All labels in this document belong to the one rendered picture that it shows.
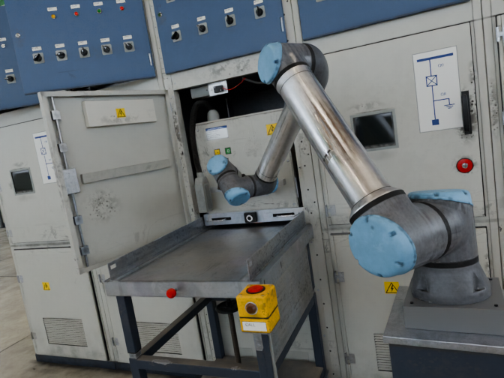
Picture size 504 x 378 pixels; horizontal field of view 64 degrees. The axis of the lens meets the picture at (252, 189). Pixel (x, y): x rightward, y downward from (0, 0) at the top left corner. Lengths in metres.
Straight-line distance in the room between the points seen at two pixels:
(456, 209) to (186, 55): 1.42
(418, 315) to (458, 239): 0.21
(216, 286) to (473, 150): 1.09
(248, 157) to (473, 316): 1.24
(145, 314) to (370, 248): 1.74
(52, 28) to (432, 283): 1.95
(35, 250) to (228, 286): 1.82
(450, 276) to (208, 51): 1.41
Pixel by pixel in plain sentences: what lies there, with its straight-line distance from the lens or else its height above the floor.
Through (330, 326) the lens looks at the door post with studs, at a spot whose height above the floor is 0.35.
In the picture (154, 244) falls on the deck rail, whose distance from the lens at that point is 1.78.
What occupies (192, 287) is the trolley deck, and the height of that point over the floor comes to 0.83.
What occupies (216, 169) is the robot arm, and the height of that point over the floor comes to 1.18.
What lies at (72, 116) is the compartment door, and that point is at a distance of 1.85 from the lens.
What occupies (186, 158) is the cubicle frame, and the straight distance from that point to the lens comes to 2.09.
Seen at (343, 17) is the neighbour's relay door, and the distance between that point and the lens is 1.81.
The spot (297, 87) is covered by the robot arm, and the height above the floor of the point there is 1.40.
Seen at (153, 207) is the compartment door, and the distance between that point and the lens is 2.01.
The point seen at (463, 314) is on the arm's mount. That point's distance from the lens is 1.11.
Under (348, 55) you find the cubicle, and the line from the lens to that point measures 1.78.
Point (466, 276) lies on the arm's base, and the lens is 1.12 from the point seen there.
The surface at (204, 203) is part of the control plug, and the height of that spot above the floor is 1.00.
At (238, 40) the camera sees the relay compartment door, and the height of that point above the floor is 1.72.
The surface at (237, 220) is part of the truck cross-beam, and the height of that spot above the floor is 0.88.
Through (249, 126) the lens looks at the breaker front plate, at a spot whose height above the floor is 1.34.
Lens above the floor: 1.28
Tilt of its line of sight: 7 degrees down
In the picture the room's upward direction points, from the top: 9 degrees counter-clockwise
